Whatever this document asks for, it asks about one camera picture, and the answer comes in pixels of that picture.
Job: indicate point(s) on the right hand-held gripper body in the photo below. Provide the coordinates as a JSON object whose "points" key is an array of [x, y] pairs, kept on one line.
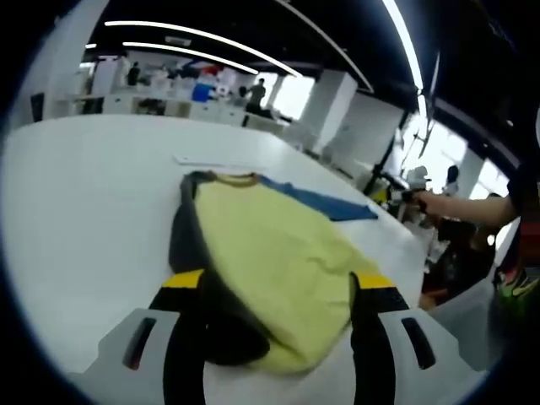
{"points": [[418, 175]]}

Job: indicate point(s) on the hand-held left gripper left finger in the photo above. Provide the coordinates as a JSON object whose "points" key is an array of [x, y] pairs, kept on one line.
{"points": [[185, 337]]}

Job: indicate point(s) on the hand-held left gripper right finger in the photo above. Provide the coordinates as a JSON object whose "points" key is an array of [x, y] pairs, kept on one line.
{"points": [[371, 329]]}

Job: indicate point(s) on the yellow grey blue garment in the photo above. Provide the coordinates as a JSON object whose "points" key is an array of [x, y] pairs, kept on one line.
{"points": [[274, 253]]}

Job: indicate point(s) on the white template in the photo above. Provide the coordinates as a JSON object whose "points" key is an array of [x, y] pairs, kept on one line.
{"points": [[202, 159]]}

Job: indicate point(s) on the person's right hand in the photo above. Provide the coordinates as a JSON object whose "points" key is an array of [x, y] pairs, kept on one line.
{"points": [[434, 204]]}

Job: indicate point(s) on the black metal stand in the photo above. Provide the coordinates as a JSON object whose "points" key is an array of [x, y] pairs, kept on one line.
{"points": [[375, 177]]}

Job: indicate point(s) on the grey mesh chair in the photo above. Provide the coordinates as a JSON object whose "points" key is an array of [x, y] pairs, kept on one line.
{"points": [[464, 320]]}

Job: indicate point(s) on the white square pillar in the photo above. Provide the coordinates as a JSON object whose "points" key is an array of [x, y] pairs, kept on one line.
{"points": [[63, 63], [331, 105]]}

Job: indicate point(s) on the long ceiling light strip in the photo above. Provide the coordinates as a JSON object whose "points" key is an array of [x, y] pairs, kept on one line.
{"points": [[169, 27], [190, 52], [405, 38]]}

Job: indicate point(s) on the row of white cabinets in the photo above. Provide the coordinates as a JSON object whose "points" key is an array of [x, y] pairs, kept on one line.
{"points": [[206, 111]]}

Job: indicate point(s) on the blue storage bin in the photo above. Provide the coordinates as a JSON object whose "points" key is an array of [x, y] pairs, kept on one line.
{"points": [[202, 93]]}

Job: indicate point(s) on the ceiling air vent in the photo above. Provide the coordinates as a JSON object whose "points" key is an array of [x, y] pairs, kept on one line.
{"points": [[178, 40]]}

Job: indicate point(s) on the tall white cabinet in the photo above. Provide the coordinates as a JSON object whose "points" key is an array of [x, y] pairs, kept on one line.
{"points": [[107, 78]]}

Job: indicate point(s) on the small black panel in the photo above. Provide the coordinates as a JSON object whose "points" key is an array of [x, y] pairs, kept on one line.
{"points": [[37, 107]]}

